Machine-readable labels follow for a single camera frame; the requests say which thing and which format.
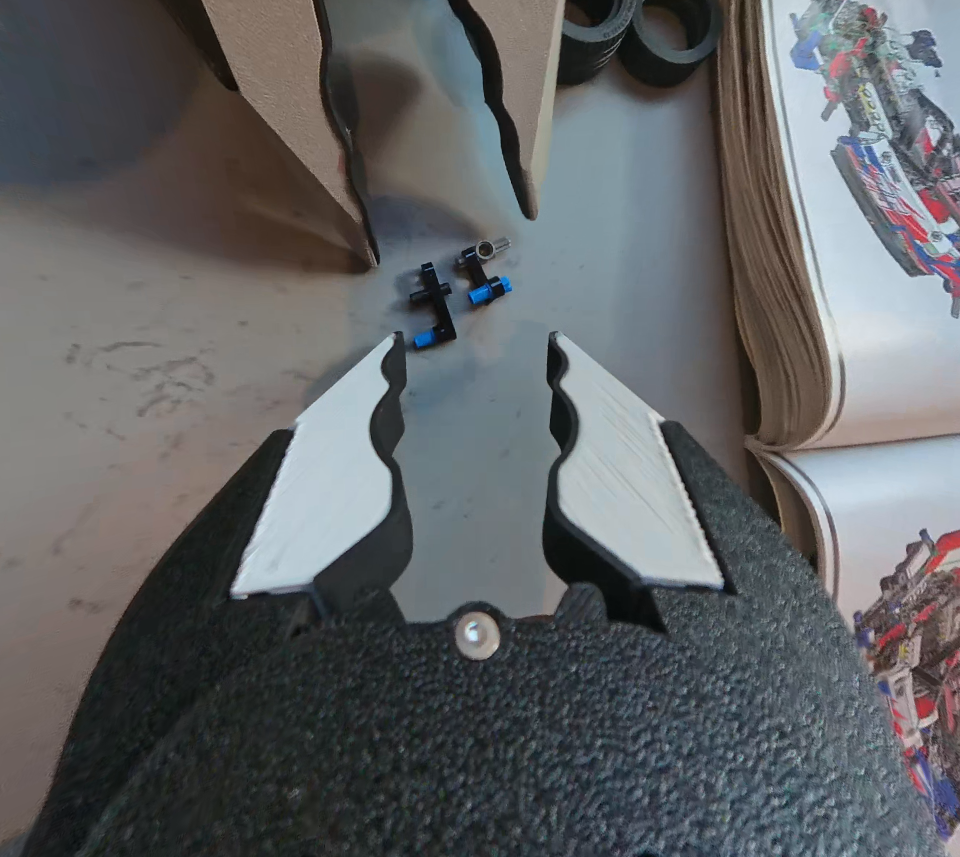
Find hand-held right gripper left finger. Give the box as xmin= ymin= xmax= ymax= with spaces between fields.
xmin=228 ymin=332 xmax=415 ymax=623

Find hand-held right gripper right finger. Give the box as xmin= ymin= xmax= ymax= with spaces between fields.
xmin=543 ymin=330 xmax=726 ymax=633

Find black angled beam blue pin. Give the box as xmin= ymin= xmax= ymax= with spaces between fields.
xmin=411 ymin=262 xmax=459 ymax=352

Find black beam two blue pins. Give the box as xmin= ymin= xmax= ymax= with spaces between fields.
xmin=463 ymin=255 xmax=516 ymax=307

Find grey axle connector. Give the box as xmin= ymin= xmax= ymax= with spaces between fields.
xmin=455 ymin=236 xmax=514 ymax=267

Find black rubber toy tyre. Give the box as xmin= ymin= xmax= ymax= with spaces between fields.
xmin=558 ymin=0 xmax=640 ymax=87
xmin=621 ymin=0 xmax=724 ymax=89

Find open instruction book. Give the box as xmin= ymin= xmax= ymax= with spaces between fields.
xmin=712 ymin=0 xmax=960 ymax=857

